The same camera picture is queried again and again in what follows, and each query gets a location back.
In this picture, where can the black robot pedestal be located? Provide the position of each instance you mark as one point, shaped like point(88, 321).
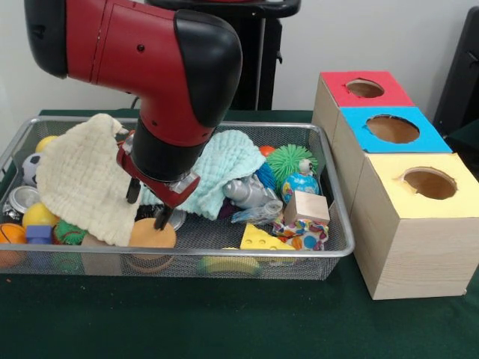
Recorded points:
point(262, 60)

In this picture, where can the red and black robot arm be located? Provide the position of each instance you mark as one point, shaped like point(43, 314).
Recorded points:
point(150, 52)

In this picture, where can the blue spiky ball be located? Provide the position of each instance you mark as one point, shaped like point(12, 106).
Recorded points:
point(266, 175)

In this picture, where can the red ball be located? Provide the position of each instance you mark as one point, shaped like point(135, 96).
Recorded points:
point(267, 150)

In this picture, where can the clear mesh bin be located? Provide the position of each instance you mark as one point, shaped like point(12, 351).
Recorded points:
point(334, 239)

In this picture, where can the plain wooden block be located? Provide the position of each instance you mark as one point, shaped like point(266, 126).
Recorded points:
point(307, 207)

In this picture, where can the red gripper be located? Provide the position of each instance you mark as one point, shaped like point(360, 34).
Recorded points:
point(161, 188)

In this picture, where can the wooden box with three holes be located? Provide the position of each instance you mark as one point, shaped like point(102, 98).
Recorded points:
point(419, 254)

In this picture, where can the mint green muslin cloth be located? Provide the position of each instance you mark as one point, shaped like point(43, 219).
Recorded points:
point(228, 161)

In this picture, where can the green spiky ball with eyes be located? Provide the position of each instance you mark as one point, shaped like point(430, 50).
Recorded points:
point(288, 161)

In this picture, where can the blue globe ball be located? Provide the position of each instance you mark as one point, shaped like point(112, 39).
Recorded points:
point(301, 187)

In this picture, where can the cream muslin cloth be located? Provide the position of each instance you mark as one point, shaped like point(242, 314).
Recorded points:
point(78, 179)

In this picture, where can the dark green side table cloth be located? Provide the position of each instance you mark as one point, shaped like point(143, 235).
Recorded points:
point(468, 143)

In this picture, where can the dark green tablecloth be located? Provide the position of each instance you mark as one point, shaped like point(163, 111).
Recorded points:
point(224, 321)

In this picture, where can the yellow cheese wedge toy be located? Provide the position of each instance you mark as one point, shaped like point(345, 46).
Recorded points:
point(262, 239)

